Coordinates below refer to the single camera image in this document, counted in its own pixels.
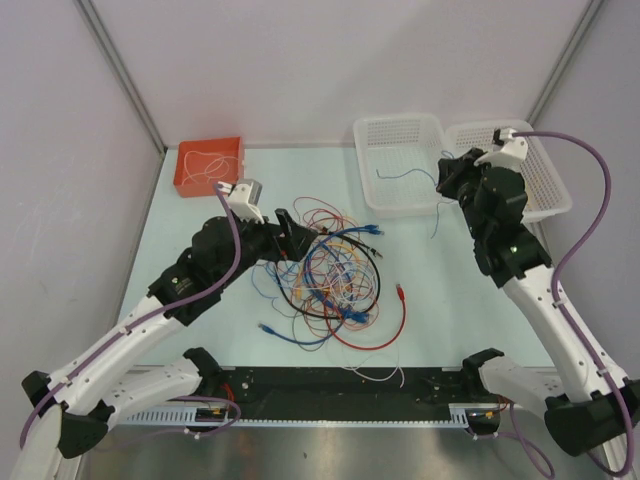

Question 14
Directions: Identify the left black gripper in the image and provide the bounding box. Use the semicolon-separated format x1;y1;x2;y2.
215;207;316;289

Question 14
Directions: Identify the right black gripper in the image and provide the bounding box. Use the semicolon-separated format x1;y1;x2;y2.
433;148;499;240

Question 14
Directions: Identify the thin blue wire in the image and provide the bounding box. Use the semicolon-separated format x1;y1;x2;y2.
374;148;451;240
249;244;361;306

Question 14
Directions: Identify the red thin wire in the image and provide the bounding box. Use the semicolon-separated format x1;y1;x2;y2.
292;195;361;251

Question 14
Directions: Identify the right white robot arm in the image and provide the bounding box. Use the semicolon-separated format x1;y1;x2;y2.
436;148;639;456

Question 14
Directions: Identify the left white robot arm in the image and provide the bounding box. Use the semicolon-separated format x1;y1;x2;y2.
11;209;318;479

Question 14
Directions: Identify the left white plastic basket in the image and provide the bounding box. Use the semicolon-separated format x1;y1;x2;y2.
353;113;452;219

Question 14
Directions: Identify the white plastic basket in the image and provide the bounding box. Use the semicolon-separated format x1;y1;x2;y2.
353;113;452;219
445;119;573;223

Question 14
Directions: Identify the right white plastic basket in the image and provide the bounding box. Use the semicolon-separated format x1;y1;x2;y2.
445;119;573;223

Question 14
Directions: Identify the orange plastic box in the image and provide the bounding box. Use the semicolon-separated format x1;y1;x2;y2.
173;137;245;198

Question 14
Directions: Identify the orange thin wire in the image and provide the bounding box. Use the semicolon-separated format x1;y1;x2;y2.
269;239;381;346

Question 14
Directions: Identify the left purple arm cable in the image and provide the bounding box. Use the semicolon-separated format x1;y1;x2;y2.
19;182;244;449

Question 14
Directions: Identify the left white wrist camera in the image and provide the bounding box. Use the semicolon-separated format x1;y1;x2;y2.
214;179;265;224

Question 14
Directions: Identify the black cable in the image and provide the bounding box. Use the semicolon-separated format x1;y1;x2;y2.
275;229;385;321

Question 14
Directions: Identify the blue ethernet cable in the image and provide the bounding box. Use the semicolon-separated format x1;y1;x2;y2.
257;322;331;346
299;222;387;326

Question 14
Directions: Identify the red ethernet cable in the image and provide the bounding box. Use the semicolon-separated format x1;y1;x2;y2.
324;282;407;351

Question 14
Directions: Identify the loose white wire near base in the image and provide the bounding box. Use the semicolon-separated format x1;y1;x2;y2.
324;344;405;389

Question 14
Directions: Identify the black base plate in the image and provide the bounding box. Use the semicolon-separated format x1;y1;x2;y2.
164;365;524;422

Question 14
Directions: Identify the white slotted cable duct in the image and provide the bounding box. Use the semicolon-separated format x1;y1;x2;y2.
124;404;241;427

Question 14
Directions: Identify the right aluminium corner post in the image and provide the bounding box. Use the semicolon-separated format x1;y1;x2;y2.
525;0;608;126

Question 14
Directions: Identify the aluminium corner post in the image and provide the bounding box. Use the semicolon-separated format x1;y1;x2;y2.
525;0;608;126
72;0;168;159

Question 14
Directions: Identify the left aluminium corner post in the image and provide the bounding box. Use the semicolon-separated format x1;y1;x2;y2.
72;0;168;159

